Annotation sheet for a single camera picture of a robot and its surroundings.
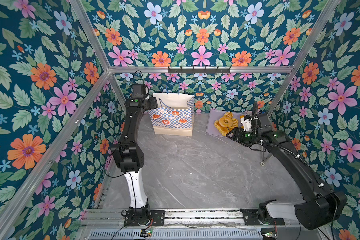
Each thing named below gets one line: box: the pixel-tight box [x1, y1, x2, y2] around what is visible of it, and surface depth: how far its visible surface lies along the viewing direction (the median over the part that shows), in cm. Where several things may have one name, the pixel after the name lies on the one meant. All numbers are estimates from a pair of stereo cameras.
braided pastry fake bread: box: [213, 120, 229, 137], surface depth 109 cm
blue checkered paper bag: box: [148, 93, 195, 137], surface depth 96 cm
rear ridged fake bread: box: [223, 111, 234, 119], surface depth 117 cm
